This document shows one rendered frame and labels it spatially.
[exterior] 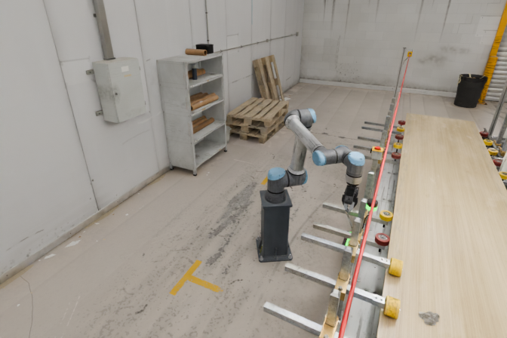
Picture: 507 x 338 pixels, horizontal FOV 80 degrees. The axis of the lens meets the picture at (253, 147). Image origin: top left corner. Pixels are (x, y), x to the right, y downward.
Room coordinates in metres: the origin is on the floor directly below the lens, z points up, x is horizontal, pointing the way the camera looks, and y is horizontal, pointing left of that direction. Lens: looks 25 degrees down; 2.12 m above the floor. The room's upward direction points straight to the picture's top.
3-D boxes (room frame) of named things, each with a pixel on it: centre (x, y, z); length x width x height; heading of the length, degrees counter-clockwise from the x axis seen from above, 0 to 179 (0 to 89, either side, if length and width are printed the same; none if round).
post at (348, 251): (1.03, -0.43, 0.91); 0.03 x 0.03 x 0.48; 63
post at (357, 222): (1.26, -0.54, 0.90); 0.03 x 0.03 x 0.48; 63
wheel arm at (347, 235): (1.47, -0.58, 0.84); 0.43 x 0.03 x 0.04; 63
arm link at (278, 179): (2.24, -0.20, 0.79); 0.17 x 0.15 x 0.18; 106
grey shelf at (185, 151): (4.14, 0.82, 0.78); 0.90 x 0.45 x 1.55; 155
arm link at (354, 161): (1.51, -0.58, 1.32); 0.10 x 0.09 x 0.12; 16
